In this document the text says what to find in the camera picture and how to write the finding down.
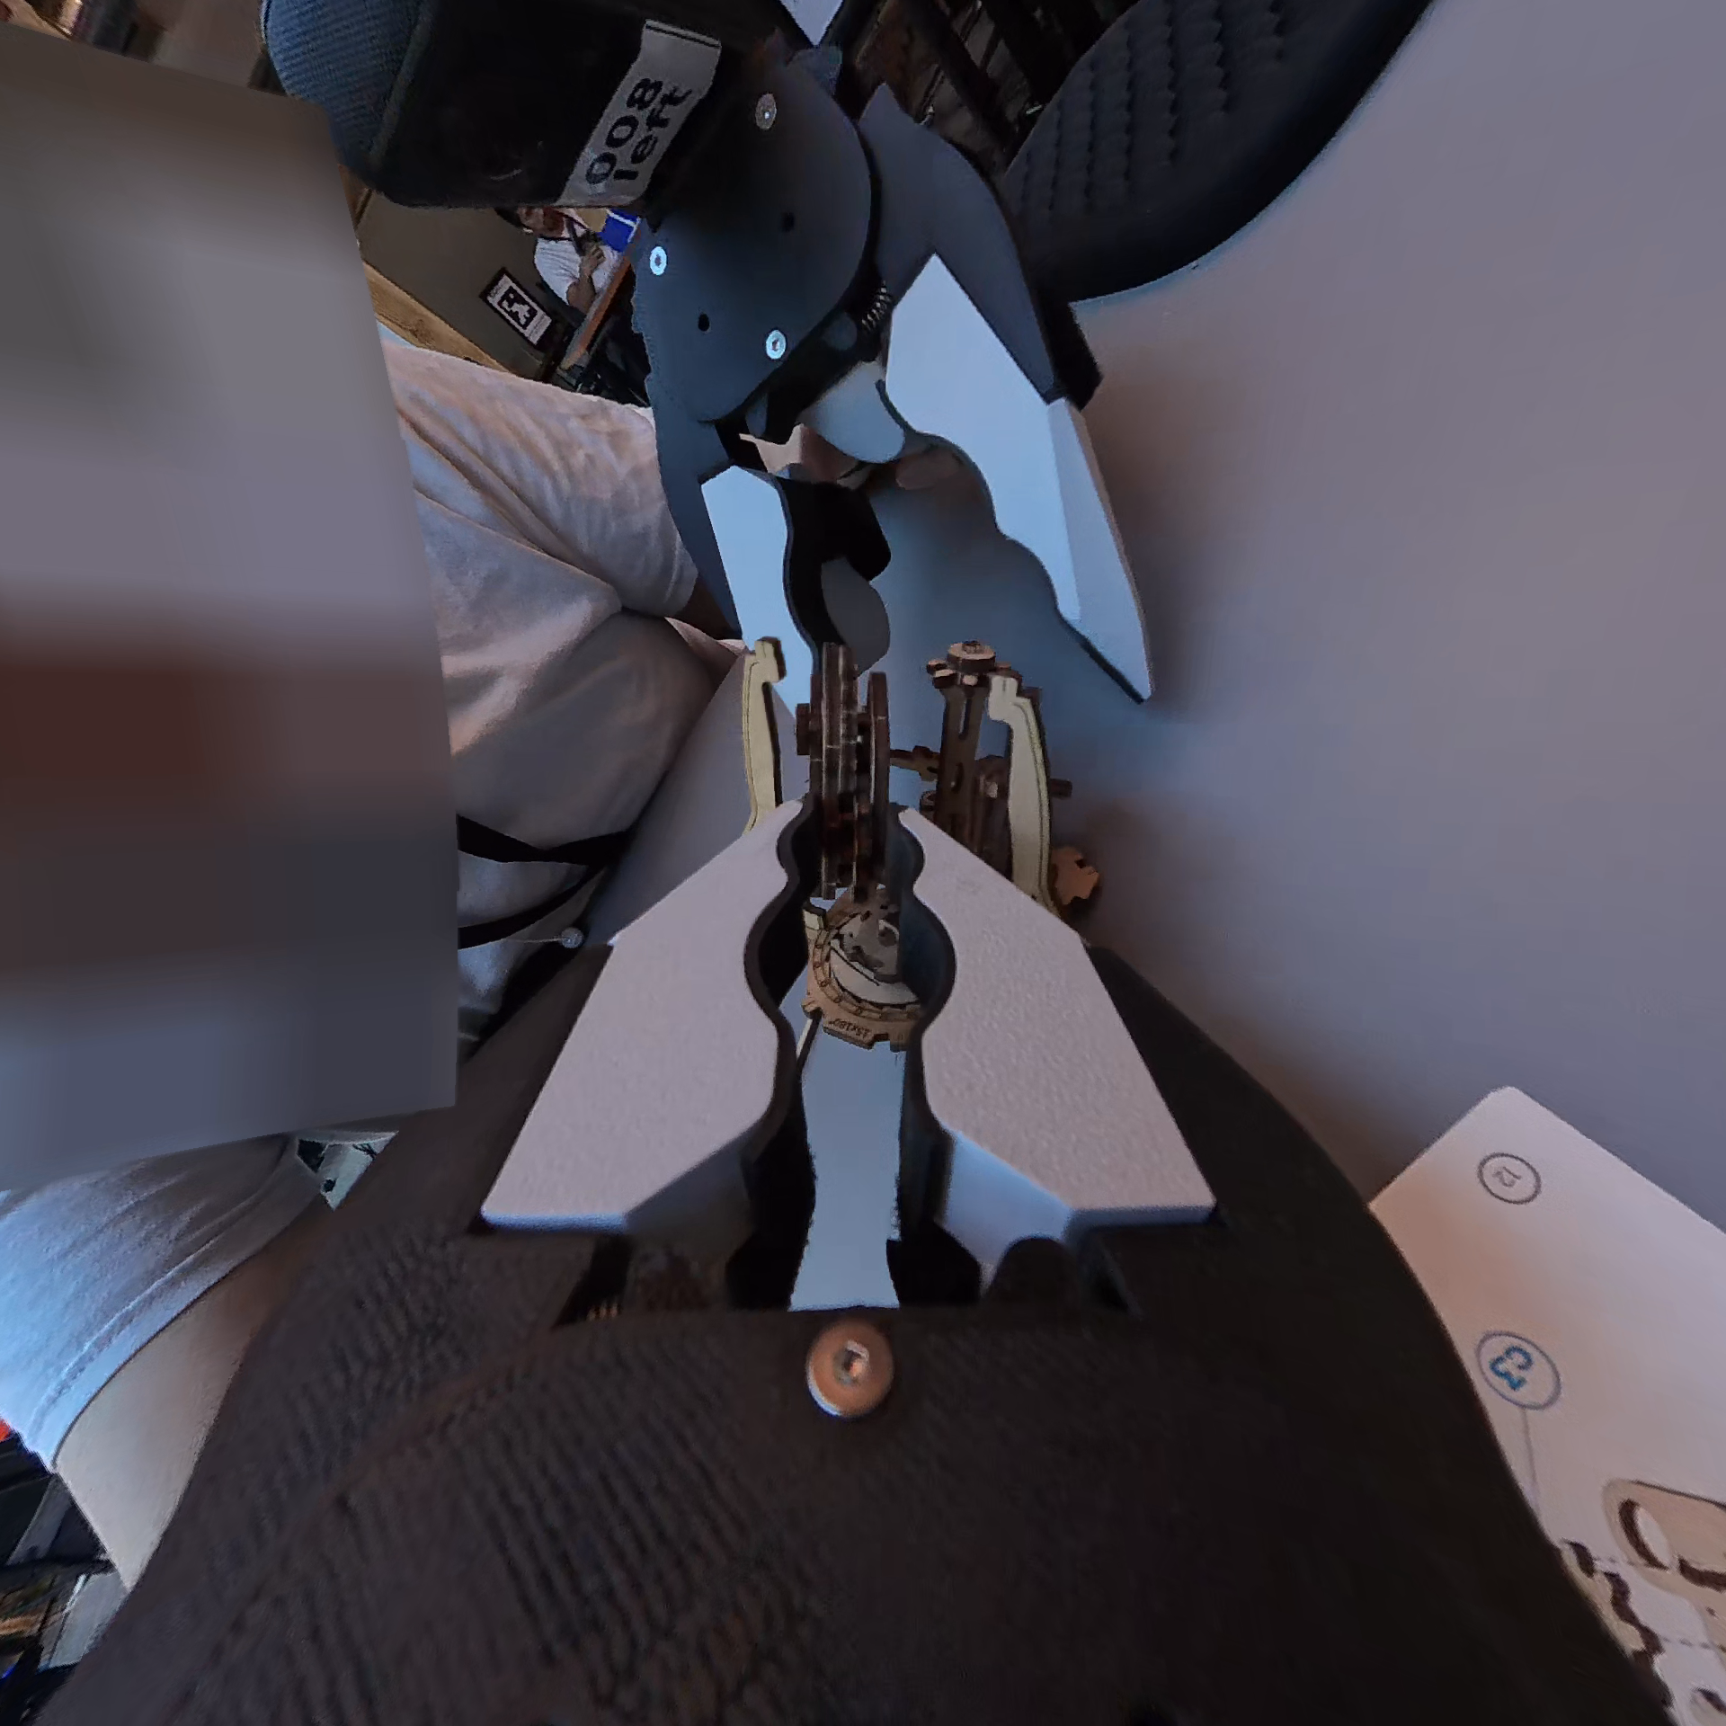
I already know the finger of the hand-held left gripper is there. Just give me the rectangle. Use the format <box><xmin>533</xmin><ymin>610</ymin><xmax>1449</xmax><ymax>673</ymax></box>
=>
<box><xmin>881</xmin><ymin>253</ymin><xmax>1155</xmax><ymax>705</ymax></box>
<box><xmin>699</xmin><ymin>462</ymin><xmax>898</xmax><ymax>666</ymax></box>

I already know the black drawstring cord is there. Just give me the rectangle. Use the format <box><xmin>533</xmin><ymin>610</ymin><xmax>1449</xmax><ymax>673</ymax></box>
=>
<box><xmin>457</xmin><ymin>820</ymin><xmax>628</xmax><ymax>947</ymax></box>

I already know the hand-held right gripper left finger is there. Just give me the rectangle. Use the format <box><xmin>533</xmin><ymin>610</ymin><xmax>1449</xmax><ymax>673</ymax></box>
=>
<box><xmin>479</xmin><ymin>795</ymin><xmax>816</xmax><ymax>1235</ymax></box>

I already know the wooden mechanical model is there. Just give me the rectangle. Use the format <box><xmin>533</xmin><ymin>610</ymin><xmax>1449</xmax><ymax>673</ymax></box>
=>
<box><xmin>743</xmin><ymin>638</ymin><xmax>1102</xmax><ymax>1056</ymax></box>

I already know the wooden gear assembly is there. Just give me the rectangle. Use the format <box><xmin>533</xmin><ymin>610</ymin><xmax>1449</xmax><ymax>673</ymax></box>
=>
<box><xmin>796</xmin><ymin>639</ymin><xmax>898</xmax><ymax>903</ymax></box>

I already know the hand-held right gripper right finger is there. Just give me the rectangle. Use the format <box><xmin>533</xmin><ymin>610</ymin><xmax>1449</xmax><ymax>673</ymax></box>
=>
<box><xmin>891</xmin><ymin>807</ymin><xmax>1223</xmax><ymax>1238</ymax></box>

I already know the assembly instruction booklet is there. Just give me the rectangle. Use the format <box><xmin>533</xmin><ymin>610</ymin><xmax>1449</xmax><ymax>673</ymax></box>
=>
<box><xmin>1368</xmin><ymin>1087</ymin><xmax>1726</xmax><ymax>1726</ymax></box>

